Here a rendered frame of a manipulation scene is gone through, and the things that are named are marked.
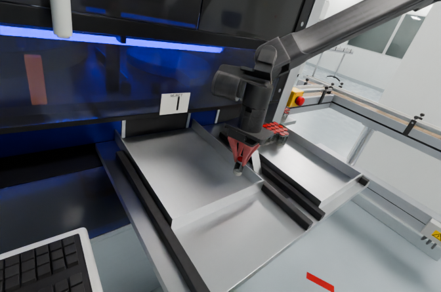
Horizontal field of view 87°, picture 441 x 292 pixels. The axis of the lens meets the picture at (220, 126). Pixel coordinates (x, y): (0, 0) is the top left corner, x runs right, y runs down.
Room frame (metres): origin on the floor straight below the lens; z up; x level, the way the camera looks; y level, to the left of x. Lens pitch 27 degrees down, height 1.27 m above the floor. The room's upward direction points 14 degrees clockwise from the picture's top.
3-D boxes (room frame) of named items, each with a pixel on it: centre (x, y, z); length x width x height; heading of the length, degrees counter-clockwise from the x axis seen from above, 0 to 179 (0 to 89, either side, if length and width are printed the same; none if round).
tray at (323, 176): (0.67, -0.26, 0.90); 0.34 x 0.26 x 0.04; 44
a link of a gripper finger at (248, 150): (0.48, -0.06, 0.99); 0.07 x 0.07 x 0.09; 60
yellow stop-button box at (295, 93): (1.01, -0.27, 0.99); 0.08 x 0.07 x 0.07; 44
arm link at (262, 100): (0.49, -0.06, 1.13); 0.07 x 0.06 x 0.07; 74
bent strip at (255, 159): (0.52, -0.16, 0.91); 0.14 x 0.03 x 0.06; 45
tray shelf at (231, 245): (0.58, -0.10, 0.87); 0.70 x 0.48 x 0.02; 134
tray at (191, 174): (0.51, 0.07, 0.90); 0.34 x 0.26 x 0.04; 44
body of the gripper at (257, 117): (0.49, -0.06, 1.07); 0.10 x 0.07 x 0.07; 60
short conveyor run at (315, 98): (1.31, -0.37, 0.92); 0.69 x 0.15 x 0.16; 134
